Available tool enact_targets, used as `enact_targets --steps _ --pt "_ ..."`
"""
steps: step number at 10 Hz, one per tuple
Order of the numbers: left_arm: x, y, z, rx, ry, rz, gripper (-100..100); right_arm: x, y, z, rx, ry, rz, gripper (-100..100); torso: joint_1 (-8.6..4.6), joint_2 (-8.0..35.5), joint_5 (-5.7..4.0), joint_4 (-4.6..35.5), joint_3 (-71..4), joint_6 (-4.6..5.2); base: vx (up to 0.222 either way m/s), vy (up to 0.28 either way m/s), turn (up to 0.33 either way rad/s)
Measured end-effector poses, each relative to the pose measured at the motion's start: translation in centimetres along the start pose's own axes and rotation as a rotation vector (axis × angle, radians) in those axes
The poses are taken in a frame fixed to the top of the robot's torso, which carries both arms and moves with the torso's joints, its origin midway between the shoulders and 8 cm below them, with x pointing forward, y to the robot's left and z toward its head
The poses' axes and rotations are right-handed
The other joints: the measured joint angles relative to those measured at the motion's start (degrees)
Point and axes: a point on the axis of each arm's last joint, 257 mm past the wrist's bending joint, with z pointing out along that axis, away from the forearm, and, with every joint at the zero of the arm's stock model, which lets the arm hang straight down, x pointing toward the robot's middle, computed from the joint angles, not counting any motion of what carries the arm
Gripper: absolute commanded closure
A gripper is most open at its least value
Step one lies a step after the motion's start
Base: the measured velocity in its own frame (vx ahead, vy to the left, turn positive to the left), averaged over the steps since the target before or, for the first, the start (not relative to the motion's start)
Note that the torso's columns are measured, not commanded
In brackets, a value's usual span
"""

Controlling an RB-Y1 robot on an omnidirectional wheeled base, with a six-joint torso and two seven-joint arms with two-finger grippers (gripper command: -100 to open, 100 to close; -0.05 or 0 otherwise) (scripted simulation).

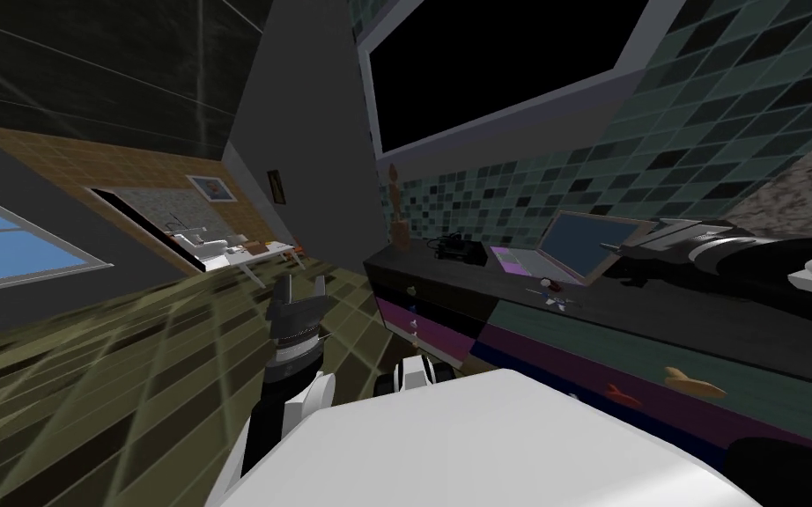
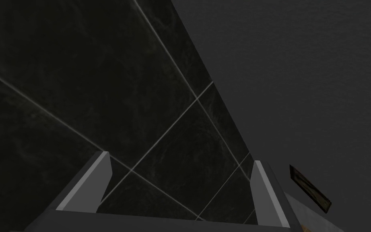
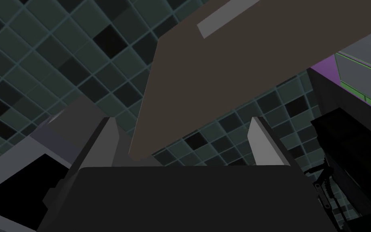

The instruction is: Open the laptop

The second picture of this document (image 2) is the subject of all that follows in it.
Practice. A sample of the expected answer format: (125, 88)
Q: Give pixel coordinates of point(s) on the dark framed wall picture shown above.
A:
(311, 188)

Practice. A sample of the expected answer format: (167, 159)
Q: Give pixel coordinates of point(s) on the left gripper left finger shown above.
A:
(87, 190)

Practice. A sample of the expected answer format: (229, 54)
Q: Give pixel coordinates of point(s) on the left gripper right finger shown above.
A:
(267, 196)

